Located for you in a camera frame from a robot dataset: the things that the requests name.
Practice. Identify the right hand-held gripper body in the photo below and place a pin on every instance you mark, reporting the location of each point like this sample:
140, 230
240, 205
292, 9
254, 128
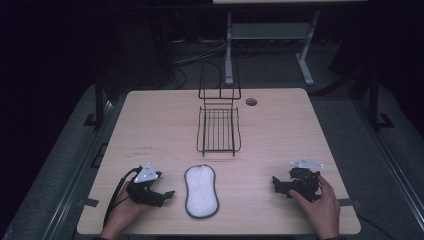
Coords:
305, 181

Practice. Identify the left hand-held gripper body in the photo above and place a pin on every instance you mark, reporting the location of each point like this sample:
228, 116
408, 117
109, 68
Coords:
145, 174

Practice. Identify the person's right hand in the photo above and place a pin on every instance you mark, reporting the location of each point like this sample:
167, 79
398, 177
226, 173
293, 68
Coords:
321, 210

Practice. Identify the person's left hand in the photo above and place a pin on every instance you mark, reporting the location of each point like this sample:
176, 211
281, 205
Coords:
125, 213

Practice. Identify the white sponge with dark edge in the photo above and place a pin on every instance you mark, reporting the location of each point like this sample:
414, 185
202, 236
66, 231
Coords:
201, 191

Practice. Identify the aluminium rail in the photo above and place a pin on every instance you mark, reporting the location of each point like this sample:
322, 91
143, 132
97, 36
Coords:
76, 173
390, 156

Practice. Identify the black frame post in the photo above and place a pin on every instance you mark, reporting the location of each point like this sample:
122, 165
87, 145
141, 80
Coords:
374, 100
99, 103

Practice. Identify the white table frame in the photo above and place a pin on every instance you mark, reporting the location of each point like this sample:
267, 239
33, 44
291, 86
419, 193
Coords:
266, 31

